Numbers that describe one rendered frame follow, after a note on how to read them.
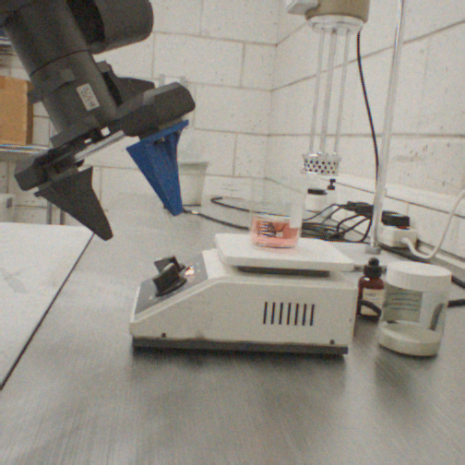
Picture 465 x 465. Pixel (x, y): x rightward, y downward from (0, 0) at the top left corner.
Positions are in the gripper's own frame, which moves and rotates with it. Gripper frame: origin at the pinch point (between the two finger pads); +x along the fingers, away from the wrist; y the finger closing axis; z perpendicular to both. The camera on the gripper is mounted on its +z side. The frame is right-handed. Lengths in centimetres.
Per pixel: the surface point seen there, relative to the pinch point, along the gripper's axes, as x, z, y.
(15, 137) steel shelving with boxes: -32, 130, 171
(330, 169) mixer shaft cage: 13, 50, 4
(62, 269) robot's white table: 6.7, 9.8, 26.2
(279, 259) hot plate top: 10.7, 3.0, -10.1
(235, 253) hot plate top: 8.8, 2.0, -6.8
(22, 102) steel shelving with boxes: -43, 136, 164
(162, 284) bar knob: 8.7, -1.8, -0.8
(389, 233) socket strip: 33, 68, 6
